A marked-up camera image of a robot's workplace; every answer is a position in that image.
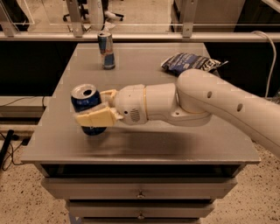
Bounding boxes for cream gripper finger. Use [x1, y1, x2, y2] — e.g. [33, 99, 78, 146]
[74, 106, 123, 128]
[100, 89, 117, 105]

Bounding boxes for drawer knob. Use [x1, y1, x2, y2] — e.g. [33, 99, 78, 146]
[136, 191, 145, 200]
[137, 213, 145, 220]

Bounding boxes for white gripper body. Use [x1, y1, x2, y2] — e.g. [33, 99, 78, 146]
[114, 84, 148, 125]

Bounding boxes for black office chair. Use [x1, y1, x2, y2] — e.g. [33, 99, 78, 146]
[62, 0, 124, 25]

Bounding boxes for blue pepsi can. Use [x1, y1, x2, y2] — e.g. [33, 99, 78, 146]
[71, 84, 106, 136]

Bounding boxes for white cable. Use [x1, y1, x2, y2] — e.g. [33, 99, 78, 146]
[251, 30, 277, 99]

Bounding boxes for upper drawer knob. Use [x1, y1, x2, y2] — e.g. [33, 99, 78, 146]
[136, 191, 145, 200]

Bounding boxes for red bull can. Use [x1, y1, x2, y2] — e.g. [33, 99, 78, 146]
[98, 31, 116, 70]

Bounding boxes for lower drawer knob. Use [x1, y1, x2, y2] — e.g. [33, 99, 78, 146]
[137, 213, 145, 220]

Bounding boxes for upper grey drawer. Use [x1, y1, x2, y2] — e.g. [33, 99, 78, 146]
[42, 178, 237, 200]

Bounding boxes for lower grey drawer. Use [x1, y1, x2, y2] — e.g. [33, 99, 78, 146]
[66, 200, 214, 219]

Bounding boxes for grey drawer cabinet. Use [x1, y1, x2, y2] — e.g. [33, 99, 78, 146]
[22, 43, 260, 224]

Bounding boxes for grey drawer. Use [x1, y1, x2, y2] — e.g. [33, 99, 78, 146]
[42, 178, 237, 200]
[66, 200, 214, 219]

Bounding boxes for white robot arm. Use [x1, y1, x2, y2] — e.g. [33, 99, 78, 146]
[74, 69, 280, 158]

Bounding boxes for blue chip bag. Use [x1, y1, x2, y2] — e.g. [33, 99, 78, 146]
[161, 52, 227, 77]

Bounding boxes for black floor cables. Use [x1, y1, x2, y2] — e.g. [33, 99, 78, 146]
[0, 129, 31, 172]

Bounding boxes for metal railing frame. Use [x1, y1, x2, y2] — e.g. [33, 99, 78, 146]
[0, 0, 280, 43]

